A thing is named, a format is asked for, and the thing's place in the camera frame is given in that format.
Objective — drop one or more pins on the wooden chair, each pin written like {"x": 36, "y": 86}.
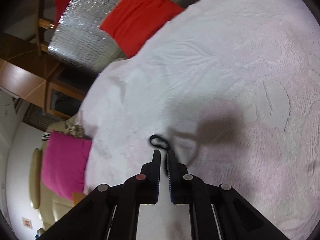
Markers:
{"x": 46, "y": 23}

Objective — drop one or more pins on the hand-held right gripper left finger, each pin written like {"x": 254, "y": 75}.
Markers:
{"x": 157, "y": 175}

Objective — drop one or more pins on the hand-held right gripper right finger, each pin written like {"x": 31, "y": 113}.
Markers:
{"x": 171, "y": 175}

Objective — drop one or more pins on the floral patterned cushion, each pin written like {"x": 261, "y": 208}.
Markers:
{"x": 75, "y": 128}

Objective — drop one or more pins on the magenta cushion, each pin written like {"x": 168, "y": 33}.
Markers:
{"x": 65, "y": 165}

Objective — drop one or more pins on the wooden cabinet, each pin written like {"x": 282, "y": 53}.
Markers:
{"x": 20, "y": 80}

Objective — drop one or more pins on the pale pink textured blanket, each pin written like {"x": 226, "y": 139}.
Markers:
{"x": 225, "y": 80}

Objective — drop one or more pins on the red white paper tag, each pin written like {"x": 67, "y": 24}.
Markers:
{"x": 27, "y": 222}

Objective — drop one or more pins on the orange wooden board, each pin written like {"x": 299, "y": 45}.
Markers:
{"x": 78, "y": 198}

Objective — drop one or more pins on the beige sofa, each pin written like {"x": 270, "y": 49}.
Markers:
{"x": 50, "y": 205}

